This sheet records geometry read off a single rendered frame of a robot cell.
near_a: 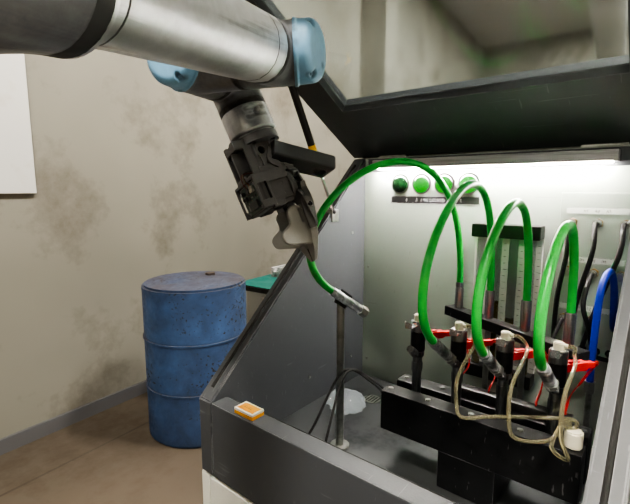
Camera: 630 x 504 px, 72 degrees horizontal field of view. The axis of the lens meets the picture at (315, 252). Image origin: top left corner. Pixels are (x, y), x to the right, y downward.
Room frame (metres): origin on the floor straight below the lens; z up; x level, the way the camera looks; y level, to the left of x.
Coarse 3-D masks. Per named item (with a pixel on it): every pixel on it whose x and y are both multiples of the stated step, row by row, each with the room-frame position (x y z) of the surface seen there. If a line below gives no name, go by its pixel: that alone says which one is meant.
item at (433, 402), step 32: (384, 416) 0.80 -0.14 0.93; (416, 416) 0.76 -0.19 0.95; (448, 416) 0.72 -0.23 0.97; (448, 448) 0.72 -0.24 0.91; (480, 448) 0.68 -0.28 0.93; (512, 448) 0.65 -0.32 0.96; (544, 448) 0.62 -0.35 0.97; (448, 480) 0.71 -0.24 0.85; (480, 480) 0.68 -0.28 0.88; (544, 480) 0.62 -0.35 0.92; (576, 480) 0.59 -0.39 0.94
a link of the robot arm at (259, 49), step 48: (0, 0) 0.22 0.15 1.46; (48, 0) 0.24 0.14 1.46; (96, 0) 0.26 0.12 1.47; (144, 0) 0.30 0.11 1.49; (192, 0) 0.35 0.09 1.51; (240, 0) 0.44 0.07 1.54; (0, 48) 0.25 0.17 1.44; (48, 48) 0.26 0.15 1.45; (96, 48) 0.31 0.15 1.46; (144, 48) 0.33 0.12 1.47; (192, 48) 0.37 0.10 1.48; (240, 48) 0.43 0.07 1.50; (288, 48) 0.52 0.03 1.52
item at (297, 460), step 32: (224, 416) 0.78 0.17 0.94; (224, 448) 0.79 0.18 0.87; (256, 448) 0.73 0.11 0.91; (288, 448) 0.68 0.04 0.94; (320, 448) 0.66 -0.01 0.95; (224, 480) 0.79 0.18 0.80; (256, 480) 0.73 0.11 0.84; (288, 480) 0.68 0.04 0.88; (320, 480) 0.63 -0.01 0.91; (352, 480) 0.59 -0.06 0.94; (384, 480) 0.58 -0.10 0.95
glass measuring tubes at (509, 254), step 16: (480, 224) 0.98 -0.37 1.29; (512, 224) 0.96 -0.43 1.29; (480, 240) 0.99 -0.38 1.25; (512, 240) 0.94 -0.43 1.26; (480, 256) 0.99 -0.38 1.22; (496, 256) 0.96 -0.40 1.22; (512, 256) 0.94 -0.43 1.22; (496, 272) 0.96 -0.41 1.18; (512, 272) 0.94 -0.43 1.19; (496, 288) 0.96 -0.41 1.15; (512, 288) 0.94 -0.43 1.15; (496, 304) 0.96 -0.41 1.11; (512, 304) 0.94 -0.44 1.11; (512, 320) 0.94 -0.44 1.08; (496, 336) 0.98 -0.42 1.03; (480, 368) 0.97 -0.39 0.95; (528, 368) 0.93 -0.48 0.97; (528, 384) 0.90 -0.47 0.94
